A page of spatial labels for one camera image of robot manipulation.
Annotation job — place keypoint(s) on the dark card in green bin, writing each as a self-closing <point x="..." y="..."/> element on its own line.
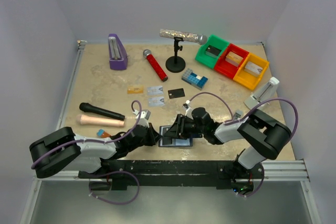
<point x="212" y="51"/>

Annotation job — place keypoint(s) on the orange and blue brick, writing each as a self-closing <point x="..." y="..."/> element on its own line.
<point x="103" y="134"/>

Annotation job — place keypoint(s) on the red plastic bin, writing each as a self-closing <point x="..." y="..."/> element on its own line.
<point x="225" y="68"/>

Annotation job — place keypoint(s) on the purple metronome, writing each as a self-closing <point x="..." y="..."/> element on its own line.
<point x="118" y="59"/>

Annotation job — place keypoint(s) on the silver glitter microphone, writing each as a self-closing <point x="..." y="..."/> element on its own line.
<point x="190" y="37"/>

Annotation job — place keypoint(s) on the yellow plastic bin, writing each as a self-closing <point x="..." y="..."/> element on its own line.
<point x="247" y="80"/>

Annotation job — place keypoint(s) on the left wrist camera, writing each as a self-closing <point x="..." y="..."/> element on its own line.
<point x="142" y="118"/>

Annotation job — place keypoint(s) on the black microphone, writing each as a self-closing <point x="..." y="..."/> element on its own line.
<point x="88" y="108"/>

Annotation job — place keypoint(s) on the gold card in red bin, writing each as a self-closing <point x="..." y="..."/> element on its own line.
<point x="233" y="59"/>

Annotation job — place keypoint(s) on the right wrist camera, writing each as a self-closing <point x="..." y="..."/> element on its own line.
<point x="188" y="109"/>

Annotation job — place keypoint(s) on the aluminium frame rail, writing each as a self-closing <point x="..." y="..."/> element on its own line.
<point x="36" y="183"/>

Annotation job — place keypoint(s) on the navy blue card holder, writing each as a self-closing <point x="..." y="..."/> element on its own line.
<point x="172" y="142"/>

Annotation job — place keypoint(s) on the white card in yellow bin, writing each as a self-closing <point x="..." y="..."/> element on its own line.
<point x="253" y="68"/>

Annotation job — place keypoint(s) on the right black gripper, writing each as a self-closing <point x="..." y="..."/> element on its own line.
<point x="180" y="125"/>

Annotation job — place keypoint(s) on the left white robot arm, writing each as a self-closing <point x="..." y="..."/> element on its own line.
<point x="66" y="150"/>

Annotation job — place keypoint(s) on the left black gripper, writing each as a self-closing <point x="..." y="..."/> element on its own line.
<point x="151" y="135"/>

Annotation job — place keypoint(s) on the blue toy brick block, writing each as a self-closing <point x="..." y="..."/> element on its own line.
<point x="193" y="79"/>

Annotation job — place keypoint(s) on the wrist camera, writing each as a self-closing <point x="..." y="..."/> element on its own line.
<point x="142" y="118"/>
<point x="188" y="109"/>

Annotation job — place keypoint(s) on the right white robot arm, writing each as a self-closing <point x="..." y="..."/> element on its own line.
<point x="266" y="135"/>

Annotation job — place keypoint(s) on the red glitter microphone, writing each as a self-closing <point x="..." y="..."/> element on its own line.
<point x="155" y="65"/>

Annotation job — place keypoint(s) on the white metronome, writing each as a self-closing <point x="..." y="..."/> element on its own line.
<point x="263" y="93"/>

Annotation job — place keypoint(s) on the green plastic bin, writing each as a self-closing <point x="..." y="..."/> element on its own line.
<point x="214" y="41"/>

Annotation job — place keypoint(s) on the black microphone stand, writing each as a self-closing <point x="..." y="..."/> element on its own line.
<point x="176" y="64"/>

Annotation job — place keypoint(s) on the pink microphone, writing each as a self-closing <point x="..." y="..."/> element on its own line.
<point x="91" y="120"/>

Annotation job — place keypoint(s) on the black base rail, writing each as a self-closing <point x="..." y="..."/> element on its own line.
<point x="218" y="174"/>

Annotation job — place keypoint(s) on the gold VIP card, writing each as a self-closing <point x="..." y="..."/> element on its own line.
<point x="135" y="89"/>

